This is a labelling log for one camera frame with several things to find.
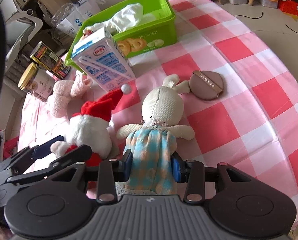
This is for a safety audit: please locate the red box on floor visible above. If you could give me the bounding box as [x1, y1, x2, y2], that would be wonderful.
[278, 0, 298, 16]

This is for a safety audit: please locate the white paper shopping bag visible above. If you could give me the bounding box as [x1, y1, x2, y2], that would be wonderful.
[51, 0, 106, 38]

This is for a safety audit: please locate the gold lid clear jar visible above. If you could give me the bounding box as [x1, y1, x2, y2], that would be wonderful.
[18, 62, 56, 102]

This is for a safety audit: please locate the white office chair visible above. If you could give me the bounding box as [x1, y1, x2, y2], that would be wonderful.
[0, 0, 43, 72]

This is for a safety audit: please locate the pink fluffy plush toy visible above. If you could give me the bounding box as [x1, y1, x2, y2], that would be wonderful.
[47, 74, 93, 118]

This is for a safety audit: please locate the brown round compact case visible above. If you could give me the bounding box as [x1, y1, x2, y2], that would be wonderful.
[189, 70, 225, 101]

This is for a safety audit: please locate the white blue milk carton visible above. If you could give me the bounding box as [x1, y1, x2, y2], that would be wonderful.
[71, 27, 135, 92]

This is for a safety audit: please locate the green plastic bin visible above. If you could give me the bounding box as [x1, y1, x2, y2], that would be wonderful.
[64, 0, 177, 69]

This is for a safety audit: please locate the black yellow drink can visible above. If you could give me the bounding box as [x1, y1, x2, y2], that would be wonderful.
[30, 41, 71, 80]

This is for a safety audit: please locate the white cloth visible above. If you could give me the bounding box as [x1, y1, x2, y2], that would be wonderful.
[83, 3, 157, 37]

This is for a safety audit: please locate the red white checkered tablecloth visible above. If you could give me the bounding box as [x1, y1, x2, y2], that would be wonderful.
[17, 0, 298, 231]

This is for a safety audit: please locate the white santa plush toy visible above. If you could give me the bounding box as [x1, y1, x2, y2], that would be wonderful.
[50, 84, 132, 167]

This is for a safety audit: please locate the cream bunny doll blue dress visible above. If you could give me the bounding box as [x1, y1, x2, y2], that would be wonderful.
[115, 74, 195, 196]

